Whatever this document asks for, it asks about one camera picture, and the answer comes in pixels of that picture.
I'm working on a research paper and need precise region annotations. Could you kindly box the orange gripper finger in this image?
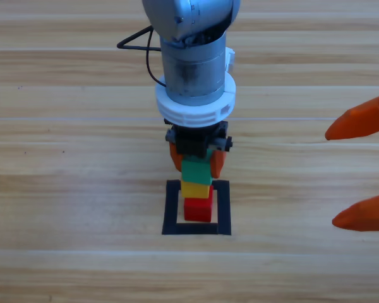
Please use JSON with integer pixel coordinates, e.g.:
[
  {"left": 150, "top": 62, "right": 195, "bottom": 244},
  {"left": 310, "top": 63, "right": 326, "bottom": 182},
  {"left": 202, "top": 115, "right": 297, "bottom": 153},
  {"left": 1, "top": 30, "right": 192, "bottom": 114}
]
[
  {"left": 331, "top": 191, "right": 379, "bottom": 233},
  {"left": 169, "top": 141, "right": 186, "bottom": 173},
  {"left": 324, "top": 91, "right": 379, "bottom": 141},
  {"left": 209, "top": 148, "right": 227, "bottom": 179}
]

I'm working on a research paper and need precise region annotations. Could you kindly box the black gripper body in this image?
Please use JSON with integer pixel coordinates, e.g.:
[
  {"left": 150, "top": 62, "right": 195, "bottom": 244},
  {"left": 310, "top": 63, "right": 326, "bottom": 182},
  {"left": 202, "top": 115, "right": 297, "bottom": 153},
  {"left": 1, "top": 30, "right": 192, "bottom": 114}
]
[{"left": 164, "top": 119, "right": 234, "bottom": 158}]

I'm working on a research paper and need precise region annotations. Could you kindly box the green wooden block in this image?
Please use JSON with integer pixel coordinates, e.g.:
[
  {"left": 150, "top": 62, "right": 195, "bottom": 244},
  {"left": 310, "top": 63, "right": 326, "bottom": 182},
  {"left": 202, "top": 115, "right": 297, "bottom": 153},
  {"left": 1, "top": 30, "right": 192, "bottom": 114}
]
[{"left": 180, "top": 154, "right": 214, "bottom": 186}]

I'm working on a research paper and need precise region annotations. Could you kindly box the yellow wooden block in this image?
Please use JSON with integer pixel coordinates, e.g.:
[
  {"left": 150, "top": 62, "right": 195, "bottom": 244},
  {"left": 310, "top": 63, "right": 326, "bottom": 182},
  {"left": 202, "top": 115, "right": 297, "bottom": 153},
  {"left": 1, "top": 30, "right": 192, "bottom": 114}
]
[{"left": 180, "top": 180, "right": 211, "bottom": 199}]

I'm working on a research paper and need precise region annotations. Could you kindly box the red wooden block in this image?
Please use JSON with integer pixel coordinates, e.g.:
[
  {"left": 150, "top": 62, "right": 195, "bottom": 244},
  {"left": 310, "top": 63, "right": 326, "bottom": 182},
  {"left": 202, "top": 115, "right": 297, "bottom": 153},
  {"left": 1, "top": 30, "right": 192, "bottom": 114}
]
[{"left": 183, "top": 185, "right": 215, "bottom": 223}]

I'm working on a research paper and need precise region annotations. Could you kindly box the black tape square outline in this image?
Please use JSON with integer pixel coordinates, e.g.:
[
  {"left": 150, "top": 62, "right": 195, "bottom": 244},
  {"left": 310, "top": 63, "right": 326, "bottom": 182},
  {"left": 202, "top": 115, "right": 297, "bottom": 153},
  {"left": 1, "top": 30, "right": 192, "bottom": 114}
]
[{"left": 161, "top": 179, "right": 232, "bottom": 237}]

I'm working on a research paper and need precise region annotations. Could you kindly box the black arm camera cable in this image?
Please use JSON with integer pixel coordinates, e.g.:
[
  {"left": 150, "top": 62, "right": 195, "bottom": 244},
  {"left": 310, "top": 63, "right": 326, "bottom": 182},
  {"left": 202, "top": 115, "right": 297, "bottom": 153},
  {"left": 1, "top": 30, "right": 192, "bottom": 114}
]
[{"left": 116, "top": 25, "right": 167, "bottom": 88}]

